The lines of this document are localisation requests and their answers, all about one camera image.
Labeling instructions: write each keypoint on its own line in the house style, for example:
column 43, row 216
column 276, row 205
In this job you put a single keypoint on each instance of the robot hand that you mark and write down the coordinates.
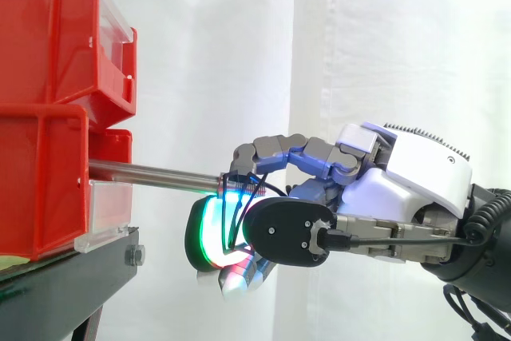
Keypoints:
column 419, row 181

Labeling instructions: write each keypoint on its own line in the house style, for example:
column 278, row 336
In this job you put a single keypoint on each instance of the thin dark loops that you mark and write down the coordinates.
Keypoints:
column 235, row 213

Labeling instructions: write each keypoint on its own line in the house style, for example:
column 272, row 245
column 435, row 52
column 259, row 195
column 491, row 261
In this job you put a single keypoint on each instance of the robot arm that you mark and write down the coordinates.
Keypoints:
column 485, row 261

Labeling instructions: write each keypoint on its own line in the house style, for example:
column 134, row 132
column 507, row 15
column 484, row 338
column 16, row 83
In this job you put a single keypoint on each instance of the metal rod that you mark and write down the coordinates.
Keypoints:
column 151, row 175

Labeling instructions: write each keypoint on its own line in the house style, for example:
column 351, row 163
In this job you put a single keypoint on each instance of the red bin with clear plate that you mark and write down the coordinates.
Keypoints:
column 60, row 37
column 44, row 181

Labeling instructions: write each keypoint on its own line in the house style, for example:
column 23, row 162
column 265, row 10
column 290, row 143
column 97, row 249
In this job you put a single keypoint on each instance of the black stand with green tape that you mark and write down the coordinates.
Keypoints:
column 60, row 293

